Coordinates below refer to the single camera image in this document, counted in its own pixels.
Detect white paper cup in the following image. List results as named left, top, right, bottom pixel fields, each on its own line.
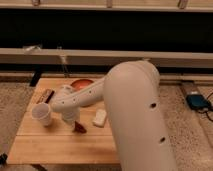
left=32, top=103, right=52, bottom=126

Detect white sponge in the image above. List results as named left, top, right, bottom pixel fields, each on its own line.
left=92, top=109, right=107, bottom=127

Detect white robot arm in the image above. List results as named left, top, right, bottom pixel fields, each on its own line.
left=51, top=60, right=178, bottom=171

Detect brown chocolate bar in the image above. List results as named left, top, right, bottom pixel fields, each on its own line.
left=37, top=89, right=54, bottom=103

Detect white rail beam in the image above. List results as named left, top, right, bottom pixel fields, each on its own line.
left=0, top=48, right=213, bottom=68

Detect orange bowl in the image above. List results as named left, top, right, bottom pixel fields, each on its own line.
left=71, top=79, right=93, bottom=91

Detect blue device on floor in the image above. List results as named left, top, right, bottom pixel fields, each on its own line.
left=186, top=94, right=211, bottom=110

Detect wooden board table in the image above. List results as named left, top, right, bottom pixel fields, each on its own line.
left=7, top=78, right=119, bottom=164

